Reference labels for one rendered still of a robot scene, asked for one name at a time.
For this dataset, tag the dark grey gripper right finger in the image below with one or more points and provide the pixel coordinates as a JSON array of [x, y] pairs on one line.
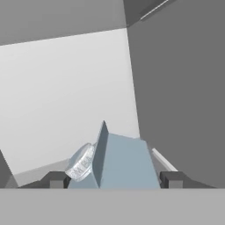
[[175, 179]]

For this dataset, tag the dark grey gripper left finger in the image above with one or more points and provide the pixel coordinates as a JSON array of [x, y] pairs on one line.
[[55, 179]]

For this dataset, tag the pale blue milk carton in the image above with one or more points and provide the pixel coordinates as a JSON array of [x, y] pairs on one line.
[[126, 164]]

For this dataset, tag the grey fridge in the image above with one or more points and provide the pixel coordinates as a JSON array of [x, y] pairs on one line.
[[64, 88]]

